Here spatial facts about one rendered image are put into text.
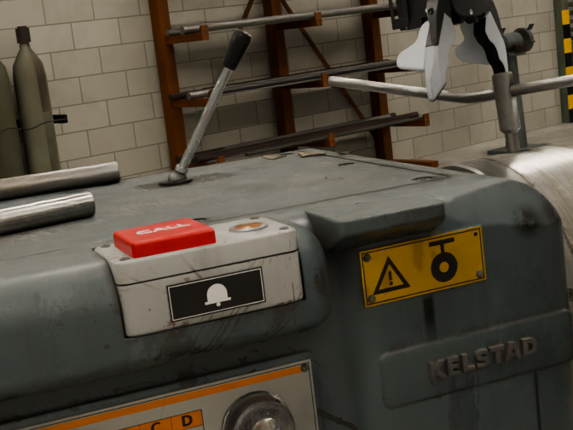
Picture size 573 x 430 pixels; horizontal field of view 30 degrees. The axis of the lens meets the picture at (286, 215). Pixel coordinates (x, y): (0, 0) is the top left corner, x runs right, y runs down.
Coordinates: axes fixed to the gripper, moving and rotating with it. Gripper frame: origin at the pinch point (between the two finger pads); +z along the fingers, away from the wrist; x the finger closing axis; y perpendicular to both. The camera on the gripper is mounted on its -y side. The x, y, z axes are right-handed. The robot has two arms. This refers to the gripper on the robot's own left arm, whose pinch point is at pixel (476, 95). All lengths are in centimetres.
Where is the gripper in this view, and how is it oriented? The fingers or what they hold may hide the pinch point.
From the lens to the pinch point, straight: 118.9
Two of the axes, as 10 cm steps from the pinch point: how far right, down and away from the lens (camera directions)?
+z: 1.6, 9.8, 0.8
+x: -6.5, 1.6, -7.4
